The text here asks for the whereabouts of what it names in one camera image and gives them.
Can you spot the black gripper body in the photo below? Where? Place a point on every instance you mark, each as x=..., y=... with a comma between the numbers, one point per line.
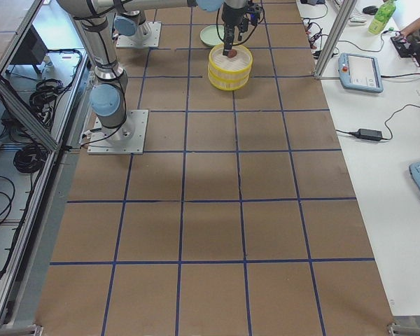
x=229, y=18

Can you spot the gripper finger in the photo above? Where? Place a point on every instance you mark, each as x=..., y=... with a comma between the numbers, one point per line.
x=227, y=51

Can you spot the brown bun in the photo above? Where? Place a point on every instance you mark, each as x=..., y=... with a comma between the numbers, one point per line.
x=232, y=53

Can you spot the yellow steamer basket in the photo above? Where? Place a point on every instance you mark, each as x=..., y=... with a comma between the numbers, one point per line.
x=226, y=85
x=236, y=67

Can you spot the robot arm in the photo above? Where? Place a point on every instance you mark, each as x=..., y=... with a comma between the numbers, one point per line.
x=240, y=19
x=107, y=97

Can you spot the light green plate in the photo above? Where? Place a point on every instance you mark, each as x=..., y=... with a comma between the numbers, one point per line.
x=212, y=35

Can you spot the teach pendant with red button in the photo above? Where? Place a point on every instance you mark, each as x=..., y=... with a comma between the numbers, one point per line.
x=360, y=72

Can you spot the green drink bottle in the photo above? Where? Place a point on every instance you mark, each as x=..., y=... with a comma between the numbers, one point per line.
x=382, y=16

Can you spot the black power adapter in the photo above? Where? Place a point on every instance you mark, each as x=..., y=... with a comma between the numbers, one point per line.
x=369, y=134

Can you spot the aluminium frame post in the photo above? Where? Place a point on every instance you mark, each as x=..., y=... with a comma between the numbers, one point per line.
x=337, y=28

